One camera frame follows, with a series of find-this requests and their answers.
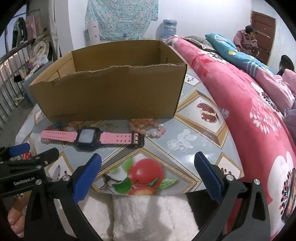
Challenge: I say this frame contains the multicolour bead bracelet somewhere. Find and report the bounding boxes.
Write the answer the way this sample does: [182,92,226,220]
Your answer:
[40,121,84,145]

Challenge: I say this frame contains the pink black digital watch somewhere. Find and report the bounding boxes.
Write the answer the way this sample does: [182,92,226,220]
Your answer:
[40,128,144,150]

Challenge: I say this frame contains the person's left hand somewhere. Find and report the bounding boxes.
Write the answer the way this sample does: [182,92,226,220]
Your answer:
[8,202,26,238]

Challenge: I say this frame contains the metal balcony railing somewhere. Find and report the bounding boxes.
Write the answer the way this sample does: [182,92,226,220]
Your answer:
[1,39,35,127]

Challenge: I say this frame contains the hanging clothes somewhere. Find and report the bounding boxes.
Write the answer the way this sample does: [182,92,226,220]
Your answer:
[12,14,54,67]

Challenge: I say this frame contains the brown cardboard box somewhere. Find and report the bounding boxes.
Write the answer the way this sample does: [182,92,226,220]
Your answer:
[30,40,187,122]

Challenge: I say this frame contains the pink floral quilt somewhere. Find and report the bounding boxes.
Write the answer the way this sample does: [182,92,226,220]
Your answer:
[167,34,295,240]

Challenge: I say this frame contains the white cylinder heater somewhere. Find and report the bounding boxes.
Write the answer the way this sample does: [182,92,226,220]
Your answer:
[87,21,100,45]

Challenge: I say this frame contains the teal floral hanging cloth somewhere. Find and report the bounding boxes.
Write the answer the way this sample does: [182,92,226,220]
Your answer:
[85,0,159,40]

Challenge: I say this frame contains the blue floral quilt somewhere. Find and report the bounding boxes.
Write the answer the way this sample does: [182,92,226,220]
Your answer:
[205,33,275,80]

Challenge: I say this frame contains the dark haired person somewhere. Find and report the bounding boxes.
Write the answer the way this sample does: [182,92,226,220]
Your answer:
[277,55,295,76]

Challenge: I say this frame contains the blue water bottle dispenser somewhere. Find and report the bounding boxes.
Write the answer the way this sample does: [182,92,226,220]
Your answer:
[156,19,177,41]

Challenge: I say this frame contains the seated person in pink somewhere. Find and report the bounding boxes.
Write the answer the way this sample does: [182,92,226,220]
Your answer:
[233,25,259,57]

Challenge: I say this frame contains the brown wooden door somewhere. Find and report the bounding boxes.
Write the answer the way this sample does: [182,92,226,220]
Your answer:
[251,11,276,65]

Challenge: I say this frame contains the pink bead bracelet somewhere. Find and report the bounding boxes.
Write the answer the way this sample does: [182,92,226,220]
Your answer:
[128,118,167,139]

